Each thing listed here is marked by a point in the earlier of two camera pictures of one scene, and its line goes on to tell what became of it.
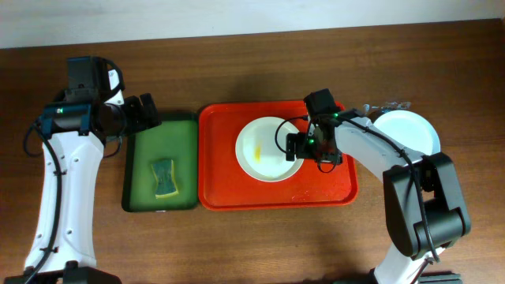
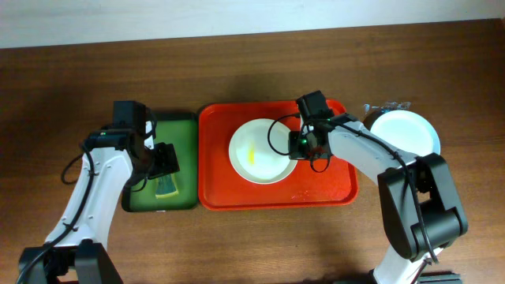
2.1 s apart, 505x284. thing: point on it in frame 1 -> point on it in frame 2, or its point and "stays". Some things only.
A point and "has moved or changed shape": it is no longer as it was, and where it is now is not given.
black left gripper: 132,114 -> 164,162
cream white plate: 259,155 has moved or changed shape
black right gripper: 294,147 stays
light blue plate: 411,130 stays
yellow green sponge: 166,183 stays
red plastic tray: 222,184 stays
